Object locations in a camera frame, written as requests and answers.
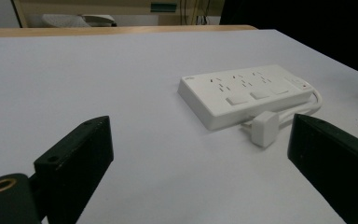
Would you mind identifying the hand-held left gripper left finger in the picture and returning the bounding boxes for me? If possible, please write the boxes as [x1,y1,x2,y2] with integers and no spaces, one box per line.
[33,115,115,224]

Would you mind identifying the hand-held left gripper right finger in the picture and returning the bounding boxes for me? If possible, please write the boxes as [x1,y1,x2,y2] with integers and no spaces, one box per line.
[286,113,358,224]

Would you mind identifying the white power cable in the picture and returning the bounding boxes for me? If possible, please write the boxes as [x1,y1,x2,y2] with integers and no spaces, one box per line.
[273,89,324,125]

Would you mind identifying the white power plug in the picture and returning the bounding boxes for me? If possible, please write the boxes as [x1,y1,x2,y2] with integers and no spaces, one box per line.
[241,111,281,148]

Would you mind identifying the white power strip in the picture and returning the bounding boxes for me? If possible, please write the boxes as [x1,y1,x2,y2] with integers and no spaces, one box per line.
[176,63,314,132]

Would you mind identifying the wooden desk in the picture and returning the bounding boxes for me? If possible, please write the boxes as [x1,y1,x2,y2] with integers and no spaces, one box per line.
[0,24,257,38]

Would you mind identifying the grey office chair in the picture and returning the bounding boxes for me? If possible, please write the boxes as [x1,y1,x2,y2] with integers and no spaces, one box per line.
[40,13,117,28]

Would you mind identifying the green label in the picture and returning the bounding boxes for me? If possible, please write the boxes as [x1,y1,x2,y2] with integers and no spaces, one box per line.
[150,2,178,13]

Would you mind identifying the hanging cables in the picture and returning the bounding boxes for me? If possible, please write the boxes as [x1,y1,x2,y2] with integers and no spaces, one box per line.
[180,0,213,26]

